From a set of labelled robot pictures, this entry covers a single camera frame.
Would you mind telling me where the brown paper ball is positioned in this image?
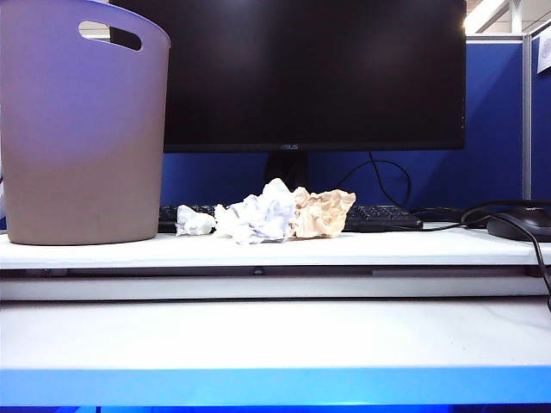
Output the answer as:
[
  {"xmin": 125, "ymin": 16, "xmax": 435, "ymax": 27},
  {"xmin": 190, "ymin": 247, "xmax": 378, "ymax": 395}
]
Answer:
[{"xmin": 288, "ymin": 186, "xmax": 357, "ymax": 239}]

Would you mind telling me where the thick black cable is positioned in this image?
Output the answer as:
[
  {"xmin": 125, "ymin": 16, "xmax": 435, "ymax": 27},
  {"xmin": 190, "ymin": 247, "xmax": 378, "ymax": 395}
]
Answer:
[{"xmin": 461, "ymin": 199, "xmax": 551, "ymax": 311}]

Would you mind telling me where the small white paper ball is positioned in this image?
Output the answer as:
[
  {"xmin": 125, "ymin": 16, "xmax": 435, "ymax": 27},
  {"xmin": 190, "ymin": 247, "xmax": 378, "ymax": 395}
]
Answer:
[{"xmin": 174, "ymin": 204, "xmax": 218, "ymax": 237}]

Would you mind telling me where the grey metal table rail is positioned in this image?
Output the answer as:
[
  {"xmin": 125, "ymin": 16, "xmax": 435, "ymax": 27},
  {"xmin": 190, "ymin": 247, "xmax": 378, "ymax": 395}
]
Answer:
[{"xmin": 25, "ymin": 264, "xmax": 544, "ymax": 279}]

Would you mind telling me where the black computer mouse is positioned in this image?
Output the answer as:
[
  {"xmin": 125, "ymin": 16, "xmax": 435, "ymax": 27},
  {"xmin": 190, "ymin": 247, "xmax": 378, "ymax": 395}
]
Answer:
[{"xmin": 486, "ymin": 205, "xmax": 551, "ymax": 243}]

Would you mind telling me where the black ASUS computer monitor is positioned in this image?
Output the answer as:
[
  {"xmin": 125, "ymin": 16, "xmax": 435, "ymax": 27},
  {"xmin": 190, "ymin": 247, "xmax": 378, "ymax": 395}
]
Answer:
[{"xmin": 108, "ymin": 0, "xmax": 467, "ymax": 153}]

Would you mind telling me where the large white paper ball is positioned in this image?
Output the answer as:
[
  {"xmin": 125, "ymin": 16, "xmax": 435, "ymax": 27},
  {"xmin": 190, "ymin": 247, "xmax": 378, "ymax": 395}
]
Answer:
[{"xmin": 213, "ymin": 177, "xmax": 299, "ymax": 246}]

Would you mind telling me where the thin black looped cable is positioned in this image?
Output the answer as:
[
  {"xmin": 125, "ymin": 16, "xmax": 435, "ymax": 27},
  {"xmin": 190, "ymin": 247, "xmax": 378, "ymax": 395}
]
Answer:
[{"xmin": 333, "ymin": 151, "xmax": 412, "ymax": 208}]

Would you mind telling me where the black computer keyboard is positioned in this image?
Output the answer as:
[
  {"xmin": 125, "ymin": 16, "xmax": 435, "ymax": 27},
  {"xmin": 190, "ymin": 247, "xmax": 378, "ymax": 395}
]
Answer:
[{"xmin": 158, "ymin": 203, "xmax": 424, "ymax": 234}]

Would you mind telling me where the white paper sheet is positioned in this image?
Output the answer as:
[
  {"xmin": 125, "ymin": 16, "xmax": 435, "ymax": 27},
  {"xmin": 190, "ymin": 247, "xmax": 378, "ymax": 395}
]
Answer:
[{"xmin": 536, "ymin": 34, "xmax": 551, "ymax": 75}]

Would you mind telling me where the black monitor stand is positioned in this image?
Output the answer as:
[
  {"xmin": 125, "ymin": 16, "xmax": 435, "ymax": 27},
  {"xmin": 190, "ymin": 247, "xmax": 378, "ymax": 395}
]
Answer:
[{"xmin": 263, "ymin": 151, "xmax": 312, "ymax": 193}]

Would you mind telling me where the black keyboard cable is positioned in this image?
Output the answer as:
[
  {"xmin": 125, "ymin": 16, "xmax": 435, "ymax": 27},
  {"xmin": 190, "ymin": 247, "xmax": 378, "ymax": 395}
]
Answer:
[{"xmin": 411, "ymin": 206, "xmax": 490, "ymax": 232}]

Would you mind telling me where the grey metal partition post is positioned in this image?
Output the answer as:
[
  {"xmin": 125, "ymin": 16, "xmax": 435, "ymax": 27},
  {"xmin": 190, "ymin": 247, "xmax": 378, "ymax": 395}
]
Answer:
[{"xmin": 521, "ymin": 33, "xmax": 534, "ymax": 201}]

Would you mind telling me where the narrow blue partition panel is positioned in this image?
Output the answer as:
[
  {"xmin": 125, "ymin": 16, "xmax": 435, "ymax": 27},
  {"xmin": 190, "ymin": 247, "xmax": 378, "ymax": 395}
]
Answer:
[{"xmin": 531, "ymin": 32, "xmax": 551, "ymax": 201}]

